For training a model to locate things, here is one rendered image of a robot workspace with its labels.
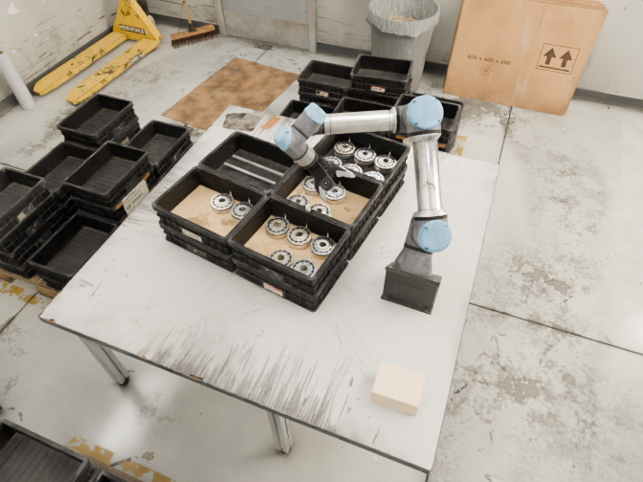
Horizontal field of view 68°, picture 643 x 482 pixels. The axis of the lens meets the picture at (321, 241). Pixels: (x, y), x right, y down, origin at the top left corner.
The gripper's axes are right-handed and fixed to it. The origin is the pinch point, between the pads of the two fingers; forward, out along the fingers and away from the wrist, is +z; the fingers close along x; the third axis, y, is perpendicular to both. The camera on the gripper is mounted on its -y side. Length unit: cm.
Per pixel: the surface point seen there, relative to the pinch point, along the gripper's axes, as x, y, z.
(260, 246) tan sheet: 40.6, 5.2, -2.1
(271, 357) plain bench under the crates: 58, -36, 8
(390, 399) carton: 29, -68, 26
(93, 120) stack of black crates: 109, 180, -37
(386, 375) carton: 26, -60, 25
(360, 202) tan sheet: 0.9, 15.6, 25.2
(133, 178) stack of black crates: 94, 107, -20
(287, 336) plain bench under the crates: 51, -29, 12
